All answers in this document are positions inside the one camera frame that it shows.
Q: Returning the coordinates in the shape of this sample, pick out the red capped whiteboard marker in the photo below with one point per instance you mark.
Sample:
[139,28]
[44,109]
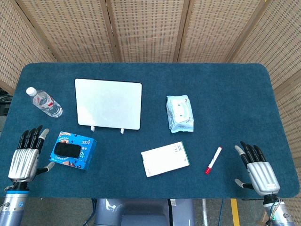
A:
[213,160]

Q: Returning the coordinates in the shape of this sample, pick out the grey-blue robot torso base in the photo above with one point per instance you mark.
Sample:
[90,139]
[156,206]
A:
[141,212]

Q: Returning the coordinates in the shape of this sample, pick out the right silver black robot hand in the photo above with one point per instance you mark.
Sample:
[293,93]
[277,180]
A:
[261,173]

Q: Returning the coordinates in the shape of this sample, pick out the white flat cardboard box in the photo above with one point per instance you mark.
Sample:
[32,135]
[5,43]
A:
[164,159]

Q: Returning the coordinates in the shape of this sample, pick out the blue cookie box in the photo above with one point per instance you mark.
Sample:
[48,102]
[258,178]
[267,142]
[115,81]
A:
[74,151]

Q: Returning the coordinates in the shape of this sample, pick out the woven bamboo folding screen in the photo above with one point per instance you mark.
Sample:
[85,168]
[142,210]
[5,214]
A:
[150,30]

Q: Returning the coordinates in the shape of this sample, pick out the light blue wet wipes pack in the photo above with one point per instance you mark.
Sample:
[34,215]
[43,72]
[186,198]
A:
[179,113]

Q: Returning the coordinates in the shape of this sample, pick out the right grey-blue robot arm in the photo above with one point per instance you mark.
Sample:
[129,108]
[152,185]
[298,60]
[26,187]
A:
[278,210]

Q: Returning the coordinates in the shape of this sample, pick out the clear plastic water bottle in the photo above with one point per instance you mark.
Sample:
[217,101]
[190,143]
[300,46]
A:
[45,102]

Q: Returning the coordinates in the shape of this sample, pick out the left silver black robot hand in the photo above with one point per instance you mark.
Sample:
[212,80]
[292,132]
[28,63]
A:
[23,162]

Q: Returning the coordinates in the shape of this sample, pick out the white magnetic whiteboard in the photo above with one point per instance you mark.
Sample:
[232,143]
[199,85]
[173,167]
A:
[108,104]

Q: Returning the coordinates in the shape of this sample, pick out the dark teal table mat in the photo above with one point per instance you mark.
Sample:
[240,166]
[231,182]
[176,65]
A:
[150,131]

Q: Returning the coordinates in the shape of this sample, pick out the black whiteboard eraser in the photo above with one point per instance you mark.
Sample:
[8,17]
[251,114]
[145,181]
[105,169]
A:
[67,150]

